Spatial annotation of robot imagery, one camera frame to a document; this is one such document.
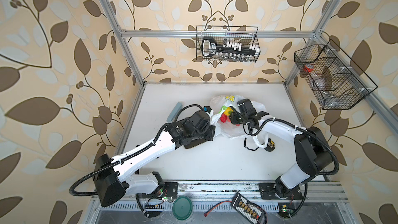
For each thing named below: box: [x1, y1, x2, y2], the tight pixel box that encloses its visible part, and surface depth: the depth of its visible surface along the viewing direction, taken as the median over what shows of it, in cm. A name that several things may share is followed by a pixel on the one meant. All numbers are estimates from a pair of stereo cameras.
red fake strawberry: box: [219, 113, 228, 123], surface depth 98 cm
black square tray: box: [183, 138, 208, 149], surface depth 90 cm
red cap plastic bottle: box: [303, 63, 331, 97], surface depth 81 cm
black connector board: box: [230, 191, 267, 224], surface depth 70 cm
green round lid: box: [172, 195, 194, 221], surface depth 63 cm
